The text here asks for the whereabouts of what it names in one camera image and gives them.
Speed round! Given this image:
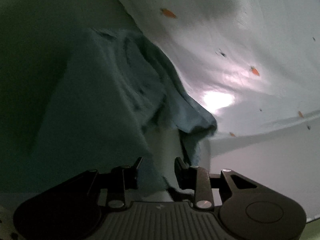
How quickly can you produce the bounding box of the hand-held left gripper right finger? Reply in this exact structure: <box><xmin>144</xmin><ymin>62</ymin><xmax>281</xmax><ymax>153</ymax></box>
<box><xmin>174</xmin><ymin>157</ymin><xmax>258</xmax><ymax>209</ymax></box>

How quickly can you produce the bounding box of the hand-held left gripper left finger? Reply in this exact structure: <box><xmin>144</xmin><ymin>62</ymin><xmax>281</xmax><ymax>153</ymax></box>
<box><xmin>60</xmin><ymin>157</ymin><xmax>143</xmax><ymax>208</ymax></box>

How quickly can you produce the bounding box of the light blue denim garment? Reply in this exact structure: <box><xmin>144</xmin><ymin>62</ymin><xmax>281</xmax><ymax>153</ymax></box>
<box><xmin>0</xmin><ymin>0</ymin><xmax>218</xmax><ymax>204</ymax></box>

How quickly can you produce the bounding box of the white carrot print sheet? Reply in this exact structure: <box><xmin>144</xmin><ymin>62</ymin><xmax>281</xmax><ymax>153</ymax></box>
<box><xmin>104</xmin><ymin>0</ymin><xmax>320</xmax><ymax>140</ymax></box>

